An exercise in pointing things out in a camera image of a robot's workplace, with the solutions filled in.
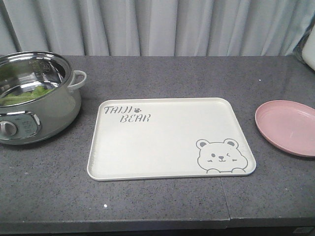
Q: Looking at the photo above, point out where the cream bear print serving tray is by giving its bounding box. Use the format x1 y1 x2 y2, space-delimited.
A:
87 98 256 181

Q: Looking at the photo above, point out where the green lettuce leaf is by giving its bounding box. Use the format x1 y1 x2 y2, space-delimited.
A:
0 86 54 106

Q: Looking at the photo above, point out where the pink round plate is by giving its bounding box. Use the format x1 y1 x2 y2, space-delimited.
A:
255 100 315 157

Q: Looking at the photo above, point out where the white pleated curtain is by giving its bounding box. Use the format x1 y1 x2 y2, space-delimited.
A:
0 0 315 56

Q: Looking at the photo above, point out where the pale green electric cooking pot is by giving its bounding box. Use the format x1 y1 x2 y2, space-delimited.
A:
0 51 87 145

